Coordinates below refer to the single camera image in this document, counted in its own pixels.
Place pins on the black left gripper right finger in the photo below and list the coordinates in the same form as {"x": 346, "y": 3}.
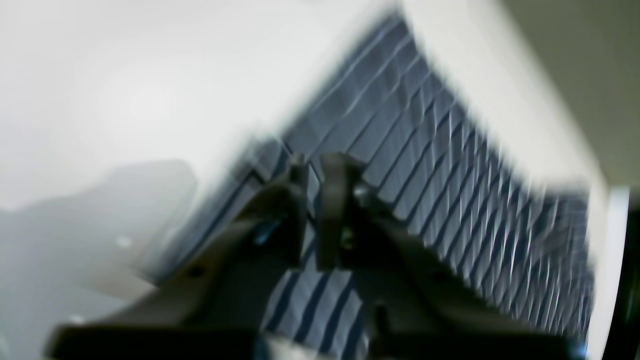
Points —
{"x": 413, "y": 306}

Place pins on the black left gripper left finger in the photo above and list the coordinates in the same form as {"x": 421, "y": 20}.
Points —
{"x": 213, "y": 306}

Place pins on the navy white striped T-shirt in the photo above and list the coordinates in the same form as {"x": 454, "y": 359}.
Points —
{"x": 524, "y": 251}

